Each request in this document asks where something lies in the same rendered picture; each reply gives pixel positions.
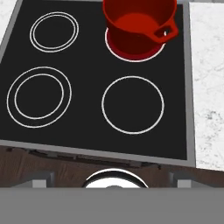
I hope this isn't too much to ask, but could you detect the red pot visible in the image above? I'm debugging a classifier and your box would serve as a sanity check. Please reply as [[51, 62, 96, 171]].
[[101, 0, 179, 58]]

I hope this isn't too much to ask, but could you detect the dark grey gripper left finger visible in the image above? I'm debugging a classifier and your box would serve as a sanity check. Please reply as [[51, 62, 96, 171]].
[[13, 171, 56, 189]]

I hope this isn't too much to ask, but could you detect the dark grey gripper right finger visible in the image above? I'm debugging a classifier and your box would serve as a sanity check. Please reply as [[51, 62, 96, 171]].
[[168, 171, 211, 189]]

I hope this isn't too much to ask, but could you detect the white round stove knob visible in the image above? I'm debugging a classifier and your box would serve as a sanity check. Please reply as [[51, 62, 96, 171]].
[[80, 168, 149, 189]]

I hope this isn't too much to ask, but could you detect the black glass hob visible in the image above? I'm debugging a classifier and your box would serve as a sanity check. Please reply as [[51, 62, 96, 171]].
[[0, 0, 197, 169]]

